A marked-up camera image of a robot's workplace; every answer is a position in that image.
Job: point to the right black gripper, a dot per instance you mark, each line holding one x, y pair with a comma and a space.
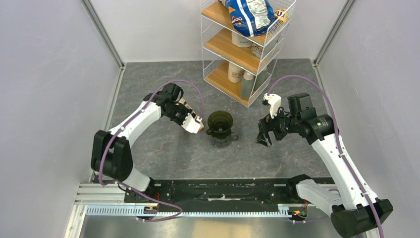
266, 124

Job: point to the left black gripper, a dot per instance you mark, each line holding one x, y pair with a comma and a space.
186, 111

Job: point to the coffee filter pack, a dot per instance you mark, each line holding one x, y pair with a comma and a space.
183, 101

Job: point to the dark green coffee dripper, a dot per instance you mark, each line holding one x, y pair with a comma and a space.
219, 124

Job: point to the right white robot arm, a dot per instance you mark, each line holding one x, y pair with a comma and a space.
355, 208

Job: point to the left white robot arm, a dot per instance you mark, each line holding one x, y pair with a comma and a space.
111, 153

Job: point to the green translucent bottle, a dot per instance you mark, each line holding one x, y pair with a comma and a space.
247, 83

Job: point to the white paper cup bottom shelf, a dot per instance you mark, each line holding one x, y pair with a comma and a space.
235, 73

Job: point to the printed paper cup middle shelf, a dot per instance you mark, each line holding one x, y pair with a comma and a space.
257, 50

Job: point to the white cup middle shelf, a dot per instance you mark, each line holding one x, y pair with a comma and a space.
240, 41

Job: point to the blue Doritos chip bag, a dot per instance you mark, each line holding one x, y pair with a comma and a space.
249, 17

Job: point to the orange M&M candy bag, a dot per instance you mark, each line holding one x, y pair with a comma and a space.
281, 14

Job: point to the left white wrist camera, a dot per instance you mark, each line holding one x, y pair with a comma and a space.
192, 124

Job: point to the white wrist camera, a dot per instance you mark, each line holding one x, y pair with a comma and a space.
273, 101
192, 124

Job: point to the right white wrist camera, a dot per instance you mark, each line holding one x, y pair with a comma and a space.
273, 101

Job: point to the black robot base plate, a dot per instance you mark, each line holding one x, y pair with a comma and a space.
224, 195

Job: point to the aluminium frame rail left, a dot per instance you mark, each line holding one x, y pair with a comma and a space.
95, 18

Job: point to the aluminium frame rail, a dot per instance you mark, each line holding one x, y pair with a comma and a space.
334, 30
95, 18

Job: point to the white wire wooden shelf rack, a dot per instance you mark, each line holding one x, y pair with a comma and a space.
218, 49

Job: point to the white slotted cable duct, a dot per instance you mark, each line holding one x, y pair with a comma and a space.
146, 211

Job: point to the aluminium frame rail right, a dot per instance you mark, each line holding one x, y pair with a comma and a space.
334, 30

